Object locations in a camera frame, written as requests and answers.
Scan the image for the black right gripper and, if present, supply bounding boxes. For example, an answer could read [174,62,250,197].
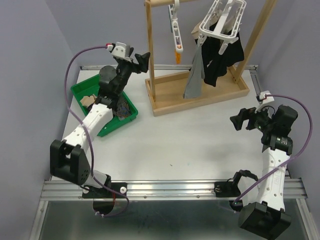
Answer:
[229,102,275,133]

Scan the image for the wooden clothes rack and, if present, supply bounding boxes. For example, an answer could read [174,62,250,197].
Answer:
[145,0,277,117]

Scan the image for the blue striped underwear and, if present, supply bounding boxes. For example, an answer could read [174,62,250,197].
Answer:
[113,96,132,121]

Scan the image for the grey underwear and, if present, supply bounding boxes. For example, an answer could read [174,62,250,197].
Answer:
[183,40,205,99]

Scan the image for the black underwear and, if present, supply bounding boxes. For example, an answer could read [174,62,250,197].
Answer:
[201,32,245,87]

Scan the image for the beige underwear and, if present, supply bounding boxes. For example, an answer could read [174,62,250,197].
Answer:
[80,94,97,110]

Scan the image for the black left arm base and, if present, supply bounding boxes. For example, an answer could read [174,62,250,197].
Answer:
[80,171,128,199]

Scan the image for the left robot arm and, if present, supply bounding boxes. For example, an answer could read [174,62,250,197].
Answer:
[50,52,151,197]

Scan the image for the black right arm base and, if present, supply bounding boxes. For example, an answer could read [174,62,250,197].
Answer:
[213,170,258,198]

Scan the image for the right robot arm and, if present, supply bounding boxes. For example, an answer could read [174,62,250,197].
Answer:
[230,105,298,240]

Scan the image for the white straight clip hanger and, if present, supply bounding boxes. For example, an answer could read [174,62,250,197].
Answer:
[168,0,184,54]

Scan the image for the white rectangular clip hanger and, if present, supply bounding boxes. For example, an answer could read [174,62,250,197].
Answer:
[197,0,247,55]

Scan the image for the orange clothes peg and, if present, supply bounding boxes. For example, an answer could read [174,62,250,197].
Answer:
[175,52,181,64]

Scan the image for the green plastic tray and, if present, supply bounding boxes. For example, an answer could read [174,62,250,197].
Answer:
[70,74,138,137]

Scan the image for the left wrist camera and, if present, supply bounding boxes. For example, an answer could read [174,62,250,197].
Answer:
[105,42,134,62]

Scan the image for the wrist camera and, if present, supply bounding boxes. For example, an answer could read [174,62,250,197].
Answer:
[105,42,134,62]
[255,90,275,113]

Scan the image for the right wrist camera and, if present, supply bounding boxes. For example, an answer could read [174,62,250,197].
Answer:
[255,90,275,113]

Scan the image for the aluminium mounting rail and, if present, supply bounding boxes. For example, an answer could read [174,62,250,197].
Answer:
[41,177,309,201]

